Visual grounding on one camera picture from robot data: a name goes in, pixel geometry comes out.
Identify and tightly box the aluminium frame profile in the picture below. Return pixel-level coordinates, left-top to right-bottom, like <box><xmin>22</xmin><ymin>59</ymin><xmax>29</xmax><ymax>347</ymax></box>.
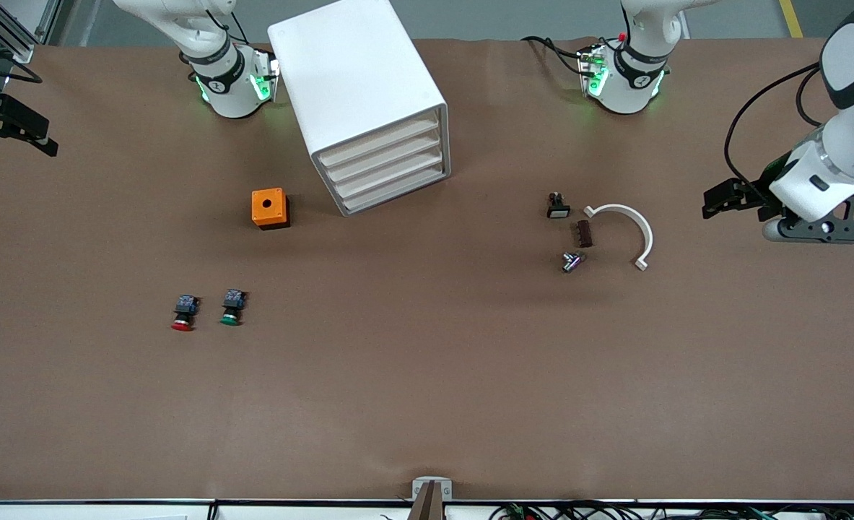
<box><xmin>0</xmin><ymin>0</ymin><xmax>63</xmax><ymax>63</ymax></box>

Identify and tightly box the black cable bundle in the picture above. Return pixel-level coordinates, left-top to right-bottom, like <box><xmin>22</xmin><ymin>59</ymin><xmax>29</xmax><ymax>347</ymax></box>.
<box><xmin>488</xmin><ymin>500</ymin><xmax>854</xmax><ymax>520</ymax></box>

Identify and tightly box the black base cable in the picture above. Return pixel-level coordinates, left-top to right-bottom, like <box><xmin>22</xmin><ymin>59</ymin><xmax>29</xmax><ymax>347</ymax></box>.
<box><xmin>520</xmin><ymin>36</ymin><xmax>586</xmax><ymax>77</ymax></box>

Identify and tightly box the white table edge rail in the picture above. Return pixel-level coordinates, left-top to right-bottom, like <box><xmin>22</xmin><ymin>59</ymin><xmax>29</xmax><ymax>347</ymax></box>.
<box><xmin>0</xmin><ymin>500</ymin><xmax>854</xmax><ymax>520</ymax></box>

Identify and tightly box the orange box with hole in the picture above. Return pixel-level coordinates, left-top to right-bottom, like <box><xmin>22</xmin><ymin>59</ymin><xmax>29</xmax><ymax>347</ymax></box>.
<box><xmin>251</xmin><ymin>188</ymin><xmax>291</xmax><ymax>230</ymax></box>

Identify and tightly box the red push button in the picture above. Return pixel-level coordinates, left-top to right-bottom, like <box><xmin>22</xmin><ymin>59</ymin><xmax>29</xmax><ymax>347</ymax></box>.
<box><xmin>171</xmin><ymin>294</ymin><xmax>201</xmax><ymax>332</ymax></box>

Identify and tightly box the brown table cover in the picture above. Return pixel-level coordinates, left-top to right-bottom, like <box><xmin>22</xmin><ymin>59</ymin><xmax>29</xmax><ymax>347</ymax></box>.
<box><xmin>0</xmin><ymin>36</ymin><xmax>854</xmax><ymax>503</ymax></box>

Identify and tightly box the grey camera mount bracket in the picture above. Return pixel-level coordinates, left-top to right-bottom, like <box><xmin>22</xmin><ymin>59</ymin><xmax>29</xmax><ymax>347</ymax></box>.
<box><xmin>411</xmin><ymin>477</ymin><xmax>453</xmax><ymax>520</ymax></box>

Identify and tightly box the white curved bracket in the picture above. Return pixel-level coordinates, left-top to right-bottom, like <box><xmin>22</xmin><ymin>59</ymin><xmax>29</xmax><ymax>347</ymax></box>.
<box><xmin>583</xmin><ymin>204</ymin><xmax>654</xmax><ymax>272</ymax></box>

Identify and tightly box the green push button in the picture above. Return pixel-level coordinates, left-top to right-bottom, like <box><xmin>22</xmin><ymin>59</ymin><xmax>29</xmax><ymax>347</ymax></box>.
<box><xmin>219</xmin><ymin>289</ymin><xmax>248</xmax><ymax>326</ymax></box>

